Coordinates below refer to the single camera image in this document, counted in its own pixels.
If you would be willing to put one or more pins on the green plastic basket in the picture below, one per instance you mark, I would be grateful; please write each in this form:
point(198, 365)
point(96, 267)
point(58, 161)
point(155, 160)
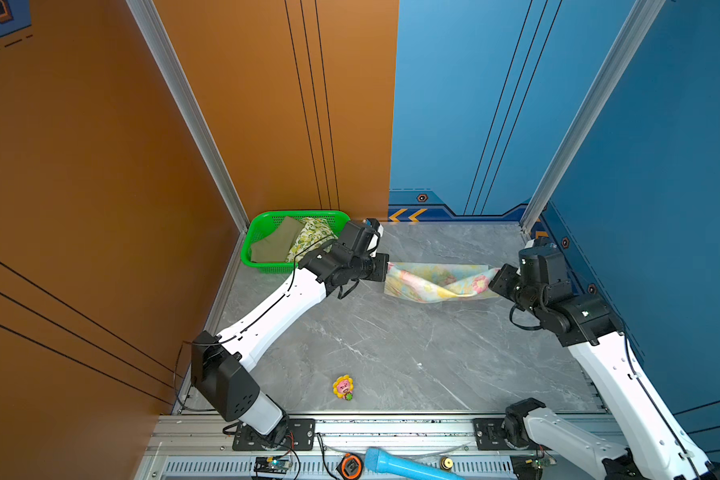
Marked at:
point(267, 223)

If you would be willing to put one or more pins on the yellow green patterned skirt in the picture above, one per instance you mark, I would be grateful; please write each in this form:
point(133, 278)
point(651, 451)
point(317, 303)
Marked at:
point(315, 233)

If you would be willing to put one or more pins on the olive green folded skirt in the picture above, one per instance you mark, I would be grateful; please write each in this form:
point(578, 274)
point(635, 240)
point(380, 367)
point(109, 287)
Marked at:
point(276, 246)

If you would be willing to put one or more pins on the green circuit board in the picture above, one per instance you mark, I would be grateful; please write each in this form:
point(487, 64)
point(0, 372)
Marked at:
point(540, 462)
point(273, 467)

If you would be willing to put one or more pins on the right green circuit board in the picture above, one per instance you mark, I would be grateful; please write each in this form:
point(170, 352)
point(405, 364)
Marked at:
point(540, 462)

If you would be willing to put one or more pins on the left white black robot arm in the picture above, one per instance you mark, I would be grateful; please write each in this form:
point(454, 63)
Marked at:
point(221, 363)

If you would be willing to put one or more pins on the pastel floral skirt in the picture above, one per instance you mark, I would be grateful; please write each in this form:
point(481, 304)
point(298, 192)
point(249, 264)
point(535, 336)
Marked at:
point(437, 283)

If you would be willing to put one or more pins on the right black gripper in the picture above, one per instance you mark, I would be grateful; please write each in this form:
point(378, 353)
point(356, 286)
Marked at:
point(500, 277)

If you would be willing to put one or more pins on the left green circuit board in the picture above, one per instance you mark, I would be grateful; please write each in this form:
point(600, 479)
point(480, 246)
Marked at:
point(273, 467)

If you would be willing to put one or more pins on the orange black tape measure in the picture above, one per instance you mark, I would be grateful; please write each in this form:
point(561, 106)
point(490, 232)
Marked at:
point(350, 467)

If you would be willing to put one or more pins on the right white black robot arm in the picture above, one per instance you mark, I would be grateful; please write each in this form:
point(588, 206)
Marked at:
point(656, 445)

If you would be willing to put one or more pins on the small brass round knob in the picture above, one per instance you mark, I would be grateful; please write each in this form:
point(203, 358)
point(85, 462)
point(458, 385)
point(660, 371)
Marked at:
point(446, 463)

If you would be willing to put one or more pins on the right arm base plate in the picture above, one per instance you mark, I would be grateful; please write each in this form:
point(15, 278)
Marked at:
point(491, 434)

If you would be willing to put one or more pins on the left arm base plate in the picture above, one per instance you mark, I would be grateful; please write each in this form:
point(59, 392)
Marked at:
point(297, 434)

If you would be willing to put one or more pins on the blue cylindrical flashlight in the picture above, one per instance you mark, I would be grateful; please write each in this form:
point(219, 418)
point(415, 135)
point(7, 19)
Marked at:
point(382, 462)

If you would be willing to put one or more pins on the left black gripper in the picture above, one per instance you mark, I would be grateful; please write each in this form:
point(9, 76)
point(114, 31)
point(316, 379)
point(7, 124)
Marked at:
point(380, 263)

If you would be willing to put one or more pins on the yellow flower toy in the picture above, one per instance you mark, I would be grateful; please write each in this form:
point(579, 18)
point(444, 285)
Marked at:
point(343, 388)

